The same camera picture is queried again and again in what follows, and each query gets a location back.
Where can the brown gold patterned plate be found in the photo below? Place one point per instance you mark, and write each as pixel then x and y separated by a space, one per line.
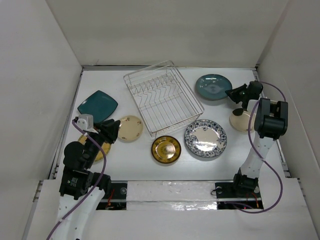
pixel 166 149

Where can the wire dish rack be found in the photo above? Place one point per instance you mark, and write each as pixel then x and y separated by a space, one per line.
pixel 163 98

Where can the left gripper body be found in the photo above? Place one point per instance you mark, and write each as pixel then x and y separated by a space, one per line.
pixel 99 136

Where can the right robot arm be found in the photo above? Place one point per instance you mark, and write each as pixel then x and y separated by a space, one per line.
pixel 268 121

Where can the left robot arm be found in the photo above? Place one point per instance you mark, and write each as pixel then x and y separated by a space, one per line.
pixel 84 182

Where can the round teal plate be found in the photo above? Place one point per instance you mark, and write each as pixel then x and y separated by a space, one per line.
pixel 213 86

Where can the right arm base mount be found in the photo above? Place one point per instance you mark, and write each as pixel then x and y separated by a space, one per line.
pixel 228 199

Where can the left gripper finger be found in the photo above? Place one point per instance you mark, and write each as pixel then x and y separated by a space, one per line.
pixel 110 137
pixel 110 124

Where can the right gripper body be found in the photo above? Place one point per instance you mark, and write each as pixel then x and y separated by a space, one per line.
pixel 246 94

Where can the plain cream plate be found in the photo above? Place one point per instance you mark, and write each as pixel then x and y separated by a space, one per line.
pixel 239 120

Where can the square teal plate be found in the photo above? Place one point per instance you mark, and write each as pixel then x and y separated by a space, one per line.
pixel 100 105

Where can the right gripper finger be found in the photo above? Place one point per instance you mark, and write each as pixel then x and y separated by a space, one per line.
pixel 236 97
pixel 237 90

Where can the cream plate with characters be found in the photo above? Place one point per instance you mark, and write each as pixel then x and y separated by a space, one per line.
pixel 130 128

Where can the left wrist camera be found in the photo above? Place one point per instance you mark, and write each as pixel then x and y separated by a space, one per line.
pixel 85 122

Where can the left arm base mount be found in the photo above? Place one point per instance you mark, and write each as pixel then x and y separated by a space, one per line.
pixel 116 199

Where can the blue floral white plate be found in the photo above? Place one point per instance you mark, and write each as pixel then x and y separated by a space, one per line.
pixel 205 138

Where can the yellow plate under left arm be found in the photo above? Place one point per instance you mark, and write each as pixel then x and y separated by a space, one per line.
pixel 106 148

